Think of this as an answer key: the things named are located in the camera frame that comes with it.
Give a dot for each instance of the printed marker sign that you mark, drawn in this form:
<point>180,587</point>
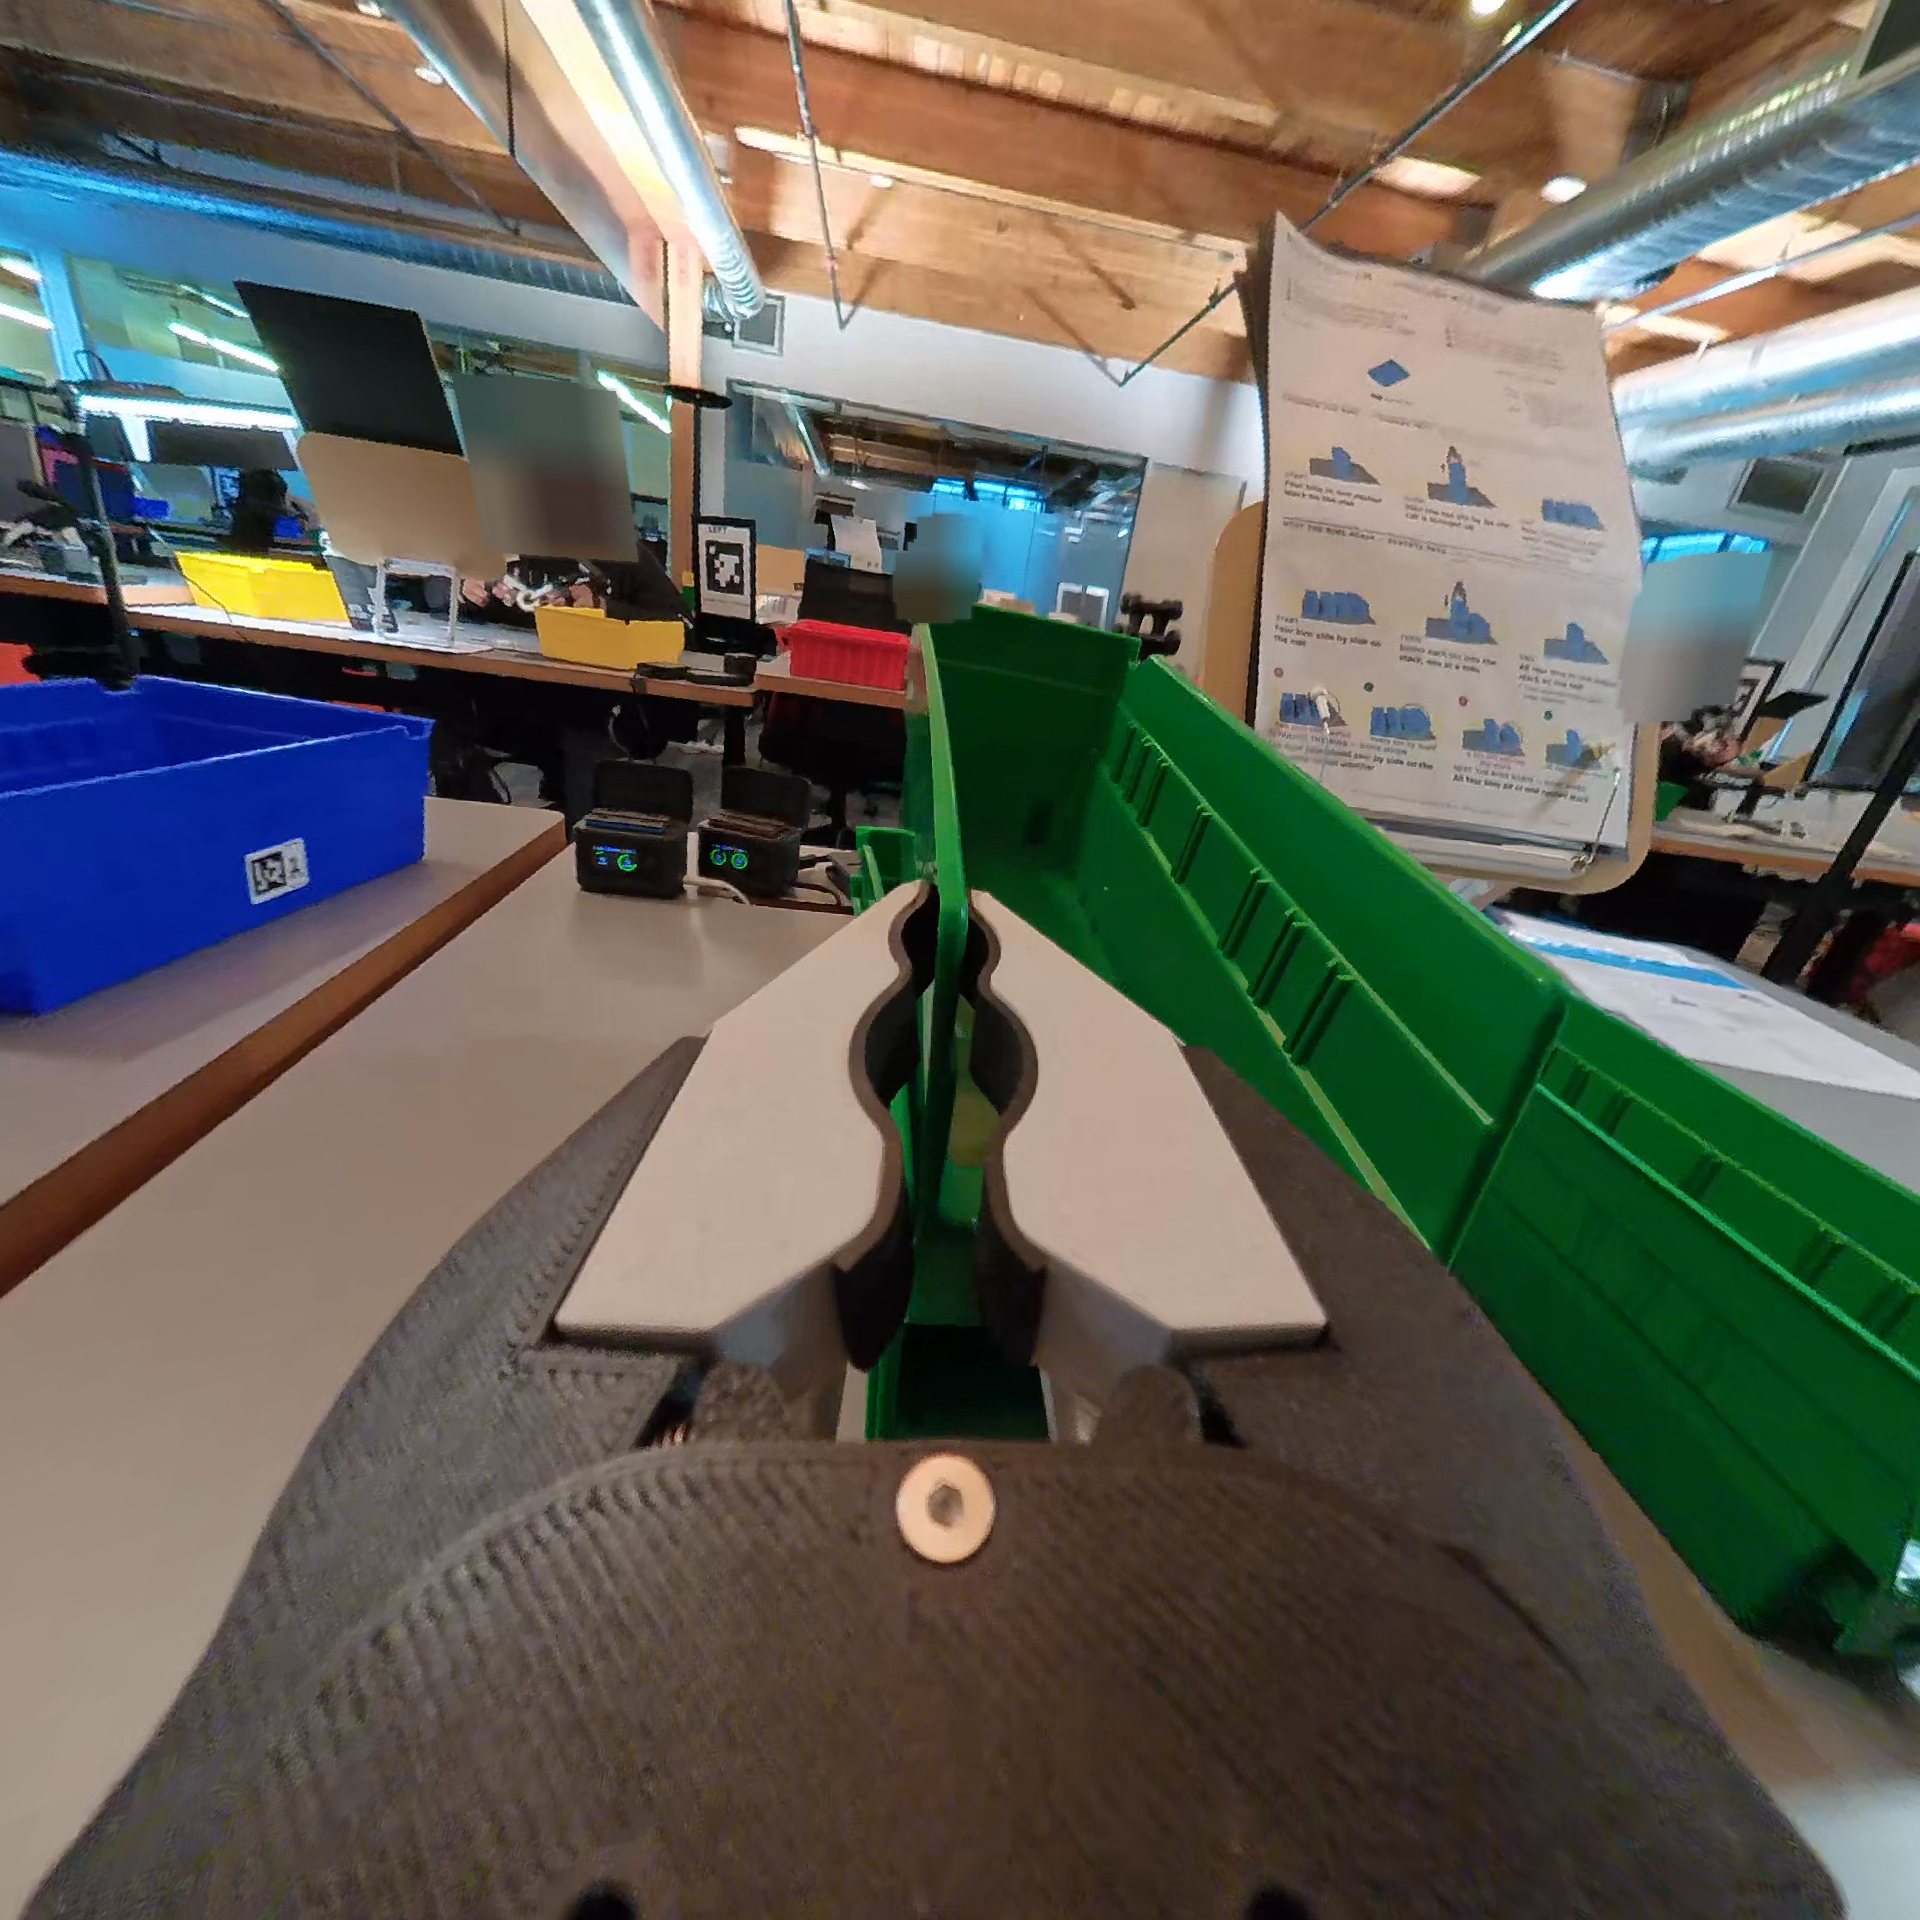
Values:
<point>728,570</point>

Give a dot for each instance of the laminated paper sheet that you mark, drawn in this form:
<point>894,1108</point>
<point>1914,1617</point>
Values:
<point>1724,1003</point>

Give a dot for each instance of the rectangular metal duct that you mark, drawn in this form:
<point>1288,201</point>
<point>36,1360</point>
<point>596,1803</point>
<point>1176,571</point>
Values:
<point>540,119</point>

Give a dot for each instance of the green plastic bin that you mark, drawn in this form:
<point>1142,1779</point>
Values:
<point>1277,960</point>
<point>1695,1320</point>

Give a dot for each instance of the dark monitor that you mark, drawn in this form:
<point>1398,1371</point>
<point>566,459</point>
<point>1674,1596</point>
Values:
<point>1881,675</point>

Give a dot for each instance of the red plastic bin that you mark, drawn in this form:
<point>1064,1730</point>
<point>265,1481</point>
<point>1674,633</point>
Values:
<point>848,657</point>

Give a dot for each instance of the black battery charger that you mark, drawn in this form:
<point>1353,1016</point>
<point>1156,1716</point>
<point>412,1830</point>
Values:
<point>629,856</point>
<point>746,857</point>

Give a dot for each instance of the yellow plastic bin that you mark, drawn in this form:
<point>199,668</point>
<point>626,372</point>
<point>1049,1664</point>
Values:
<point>608,640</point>
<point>263,587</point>

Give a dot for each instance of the printed instruction sheet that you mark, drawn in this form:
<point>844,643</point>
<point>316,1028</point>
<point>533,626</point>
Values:
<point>1424,523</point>

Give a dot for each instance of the black and beige holder board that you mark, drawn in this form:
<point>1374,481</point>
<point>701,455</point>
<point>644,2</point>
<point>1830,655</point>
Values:
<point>353,369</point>

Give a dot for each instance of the round silver ventilation duct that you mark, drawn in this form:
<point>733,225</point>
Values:
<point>1770,383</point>
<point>1724,166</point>
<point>674,150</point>

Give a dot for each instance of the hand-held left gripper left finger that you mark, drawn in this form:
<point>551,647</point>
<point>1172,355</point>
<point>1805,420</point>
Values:
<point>735,1201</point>

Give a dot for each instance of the long work table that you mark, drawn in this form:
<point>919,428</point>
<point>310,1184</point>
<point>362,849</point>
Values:
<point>434,644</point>

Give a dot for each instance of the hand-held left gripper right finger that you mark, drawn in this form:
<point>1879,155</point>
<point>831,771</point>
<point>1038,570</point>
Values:
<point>1156,1201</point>

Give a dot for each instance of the blue plastic bin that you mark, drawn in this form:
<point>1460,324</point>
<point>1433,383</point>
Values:
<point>149,839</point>

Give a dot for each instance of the grey desk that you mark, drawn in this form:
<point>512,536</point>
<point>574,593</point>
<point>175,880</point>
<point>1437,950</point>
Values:
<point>300,1350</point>
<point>225,1080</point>

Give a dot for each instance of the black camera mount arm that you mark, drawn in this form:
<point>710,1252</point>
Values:
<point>113,599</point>

